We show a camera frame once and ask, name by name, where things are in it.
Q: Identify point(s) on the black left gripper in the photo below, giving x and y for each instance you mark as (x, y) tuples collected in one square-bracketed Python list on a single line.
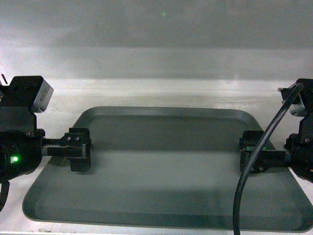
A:
[(21, 142)]

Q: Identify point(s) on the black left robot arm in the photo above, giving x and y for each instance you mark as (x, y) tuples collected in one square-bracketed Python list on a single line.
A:
[(3, 195)]

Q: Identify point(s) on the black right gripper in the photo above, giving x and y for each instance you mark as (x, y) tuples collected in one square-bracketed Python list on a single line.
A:
[(299, 146)]

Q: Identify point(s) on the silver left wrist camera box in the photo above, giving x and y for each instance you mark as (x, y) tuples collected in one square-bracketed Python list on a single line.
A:
[(42, 98)]

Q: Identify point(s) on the grey rectangular serving tray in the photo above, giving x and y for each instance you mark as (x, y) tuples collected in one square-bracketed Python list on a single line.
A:
[(150, 167)]

